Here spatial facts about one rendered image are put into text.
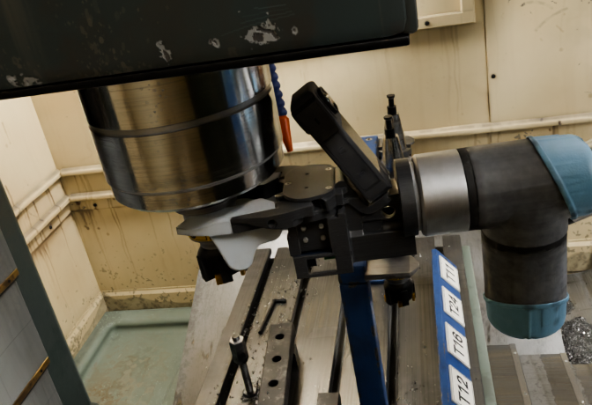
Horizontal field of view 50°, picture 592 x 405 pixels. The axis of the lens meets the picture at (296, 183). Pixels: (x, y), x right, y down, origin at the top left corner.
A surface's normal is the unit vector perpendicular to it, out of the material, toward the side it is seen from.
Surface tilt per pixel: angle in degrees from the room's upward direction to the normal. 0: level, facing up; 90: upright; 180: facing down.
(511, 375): 8
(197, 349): 23
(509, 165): 37
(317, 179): 0
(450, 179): 44
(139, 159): 90
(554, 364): 8
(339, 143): 88
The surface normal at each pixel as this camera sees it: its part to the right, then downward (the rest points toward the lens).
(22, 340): 0.96, -0.07
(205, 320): -0.20, -0.62
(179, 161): 0.09, 0.40
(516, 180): -0.11, -0.04
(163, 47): -0.15, 0.44
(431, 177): -0.14, -0.35
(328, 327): -0.17, -0.90
